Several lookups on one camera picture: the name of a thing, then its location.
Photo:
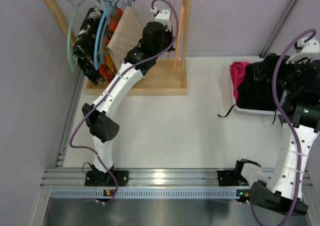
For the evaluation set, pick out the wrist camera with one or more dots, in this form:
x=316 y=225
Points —
x=163 y=16
x=304 y=49

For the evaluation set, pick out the beige trousers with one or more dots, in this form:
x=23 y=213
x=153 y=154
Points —
x=125 y=37

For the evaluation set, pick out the white plastic basket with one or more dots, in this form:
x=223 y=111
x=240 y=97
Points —
x=250 y=110

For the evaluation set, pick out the black white patterned trousers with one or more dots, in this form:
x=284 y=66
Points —
x=84 y=47

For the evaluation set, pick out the aluminium mounting rail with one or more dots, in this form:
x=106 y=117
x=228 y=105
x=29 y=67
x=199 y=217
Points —
x=137 y=178

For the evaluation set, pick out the orange hanger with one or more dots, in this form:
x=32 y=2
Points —
x=179 y=34

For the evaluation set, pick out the wooden clothes rack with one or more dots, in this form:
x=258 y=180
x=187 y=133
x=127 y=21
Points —
x=162 y=79

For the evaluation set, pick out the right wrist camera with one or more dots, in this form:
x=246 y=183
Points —
x=304 y=49

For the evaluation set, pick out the orange patterned trousers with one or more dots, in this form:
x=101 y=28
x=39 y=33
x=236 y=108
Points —
x=108 y=69

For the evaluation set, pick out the blue hanger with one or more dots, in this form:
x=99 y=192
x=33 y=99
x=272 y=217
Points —
x=98 y=45
x=124 y=4

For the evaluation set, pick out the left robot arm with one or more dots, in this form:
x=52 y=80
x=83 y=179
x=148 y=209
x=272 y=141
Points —
x=156 y=39

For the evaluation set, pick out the slotted cable duct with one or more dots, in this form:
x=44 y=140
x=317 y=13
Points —
x=135 y=193

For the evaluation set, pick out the magenta trousers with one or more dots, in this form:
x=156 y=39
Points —
x=237 y=73

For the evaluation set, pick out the green hanger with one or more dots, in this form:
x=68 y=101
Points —
x=69 y=35

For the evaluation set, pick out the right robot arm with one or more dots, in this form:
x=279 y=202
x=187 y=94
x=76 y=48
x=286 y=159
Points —
x=292 y=89

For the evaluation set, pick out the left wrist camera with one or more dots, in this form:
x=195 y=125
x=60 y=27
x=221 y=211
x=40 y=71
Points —
x=163 y=16

